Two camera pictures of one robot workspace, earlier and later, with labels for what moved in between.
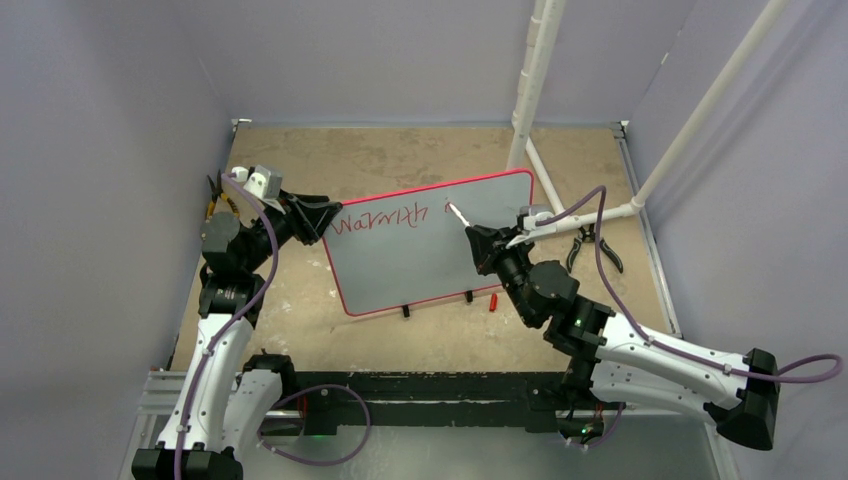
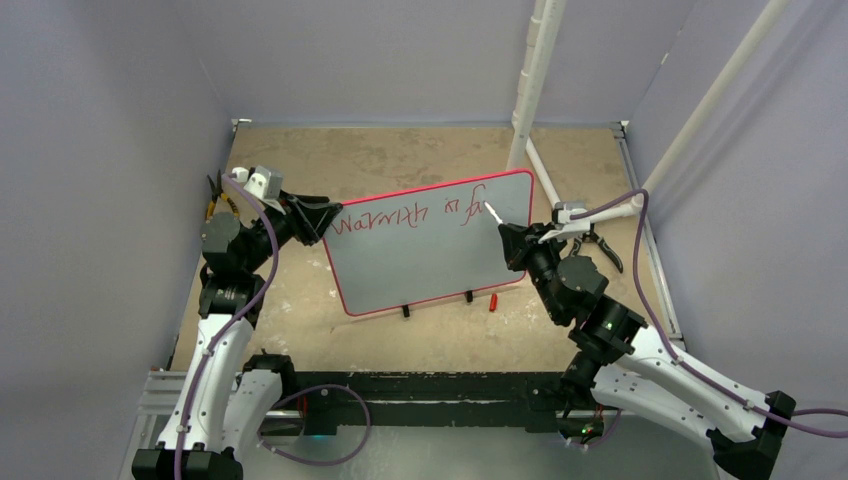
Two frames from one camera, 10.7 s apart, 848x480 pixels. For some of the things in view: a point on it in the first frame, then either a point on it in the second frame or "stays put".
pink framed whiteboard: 406,249 stays put
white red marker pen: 461,217 → 495,214
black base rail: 329,400 stays put
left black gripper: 309,222 stays put
